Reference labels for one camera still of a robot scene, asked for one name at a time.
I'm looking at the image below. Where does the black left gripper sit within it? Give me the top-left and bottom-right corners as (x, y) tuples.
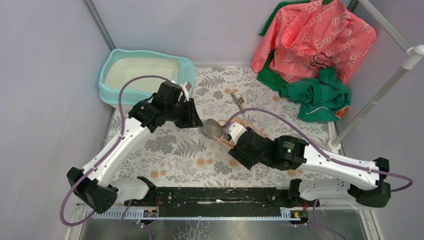
(164, 97), (204, 129)

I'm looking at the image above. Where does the silver metal scoop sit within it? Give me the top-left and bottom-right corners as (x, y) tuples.
(200, 118), (224, 139)

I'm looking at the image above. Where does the pink cat litter bag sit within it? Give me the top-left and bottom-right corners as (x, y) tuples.
(212, 118), (269, 149)

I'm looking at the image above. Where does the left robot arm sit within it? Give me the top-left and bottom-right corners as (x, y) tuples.
(66, 81), (203, 214)

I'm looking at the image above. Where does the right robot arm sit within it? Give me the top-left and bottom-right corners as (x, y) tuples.
(226, 123), (391, 208)

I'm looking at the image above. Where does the teal litter box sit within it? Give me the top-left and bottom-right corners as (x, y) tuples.
(98, 48), (195, 110)

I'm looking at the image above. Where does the pink printed garment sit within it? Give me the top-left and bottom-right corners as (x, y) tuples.
(251, 0), (377, 84)

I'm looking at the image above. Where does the white pipe rack stand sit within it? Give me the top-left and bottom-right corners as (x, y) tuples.
(327, 44), (424, 157)

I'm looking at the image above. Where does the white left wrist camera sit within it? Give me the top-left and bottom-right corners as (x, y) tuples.
(165, 80), (193, 103)

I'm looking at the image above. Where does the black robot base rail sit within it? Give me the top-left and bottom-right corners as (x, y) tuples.
(124, 187), (315, 218)

